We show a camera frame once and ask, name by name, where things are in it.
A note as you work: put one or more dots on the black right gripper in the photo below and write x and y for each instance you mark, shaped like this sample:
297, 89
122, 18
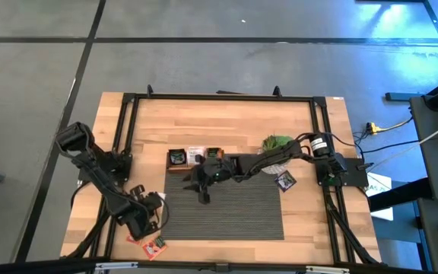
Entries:
219, 169

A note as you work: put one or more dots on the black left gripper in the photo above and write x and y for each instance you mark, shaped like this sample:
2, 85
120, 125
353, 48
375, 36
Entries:
135, 215

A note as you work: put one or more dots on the orange peach tea packet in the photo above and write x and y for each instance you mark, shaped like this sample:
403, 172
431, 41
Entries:
213, 152
153, 248

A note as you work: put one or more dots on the white Tazo tea packet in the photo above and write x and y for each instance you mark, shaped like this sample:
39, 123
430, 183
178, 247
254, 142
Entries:
194, 154

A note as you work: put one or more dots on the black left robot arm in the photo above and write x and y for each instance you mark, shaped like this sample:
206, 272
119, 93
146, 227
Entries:
101, 182

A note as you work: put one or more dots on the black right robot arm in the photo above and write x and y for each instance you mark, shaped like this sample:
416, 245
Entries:
272, 158

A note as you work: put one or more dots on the wooden tea organizer tray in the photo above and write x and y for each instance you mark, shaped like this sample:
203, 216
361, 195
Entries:
177, 170

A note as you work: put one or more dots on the grey woven placemat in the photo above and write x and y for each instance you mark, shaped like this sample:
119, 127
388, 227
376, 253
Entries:
242, 213

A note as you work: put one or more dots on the potted green succulent plant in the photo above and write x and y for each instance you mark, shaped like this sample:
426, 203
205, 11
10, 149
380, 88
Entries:
276, 141

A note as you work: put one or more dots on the white printed sign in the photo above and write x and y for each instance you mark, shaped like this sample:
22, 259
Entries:
378, 186

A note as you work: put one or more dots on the black desk leg beam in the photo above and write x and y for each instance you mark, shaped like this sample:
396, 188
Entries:
401, 195

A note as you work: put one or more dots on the dark grey desk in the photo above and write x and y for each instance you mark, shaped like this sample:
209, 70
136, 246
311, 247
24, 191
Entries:
432, 163

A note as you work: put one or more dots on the silver metal bracket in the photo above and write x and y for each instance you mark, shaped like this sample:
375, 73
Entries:
327, 270
116, 265

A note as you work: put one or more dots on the black horizontal frame beam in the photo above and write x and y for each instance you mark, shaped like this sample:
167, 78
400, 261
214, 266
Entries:
32, 266

